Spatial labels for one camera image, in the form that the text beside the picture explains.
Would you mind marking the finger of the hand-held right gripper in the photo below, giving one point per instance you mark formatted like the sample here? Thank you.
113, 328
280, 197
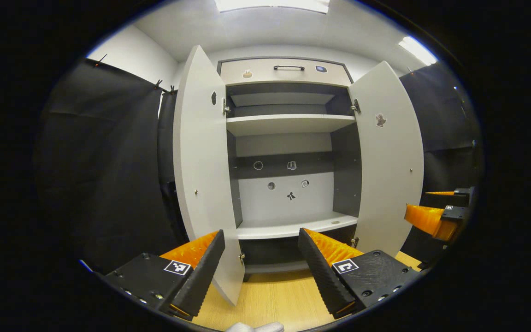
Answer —
450, 199
427, 219

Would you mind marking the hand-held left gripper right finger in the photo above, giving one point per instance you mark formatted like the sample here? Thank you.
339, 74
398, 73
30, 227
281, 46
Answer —
323, 276

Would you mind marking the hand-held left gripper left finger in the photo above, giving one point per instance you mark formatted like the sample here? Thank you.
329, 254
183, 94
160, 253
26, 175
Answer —
201, 276

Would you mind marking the beige shoe cabinet door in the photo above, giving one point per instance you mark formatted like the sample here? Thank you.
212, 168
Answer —
390, 184
201, 161

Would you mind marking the beige double-door shoe cabinet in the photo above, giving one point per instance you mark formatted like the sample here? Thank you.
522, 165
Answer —
284, 203

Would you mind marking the white cabinet shelf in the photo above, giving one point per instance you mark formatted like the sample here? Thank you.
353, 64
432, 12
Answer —
288, 227
288, 124

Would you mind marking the beige cabinet drawer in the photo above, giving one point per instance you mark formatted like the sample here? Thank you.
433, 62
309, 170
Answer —
293, 77

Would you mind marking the black backdrop cloth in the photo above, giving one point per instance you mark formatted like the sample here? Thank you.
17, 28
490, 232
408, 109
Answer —
109, 161

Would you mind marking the small ceiling light panel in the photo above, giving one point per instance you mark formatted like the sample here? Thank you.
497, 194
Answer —
417, 50

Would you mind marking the large ceiling light panel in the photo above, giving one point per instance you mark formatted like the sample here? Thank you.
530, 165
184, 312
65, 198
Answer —
272, 4

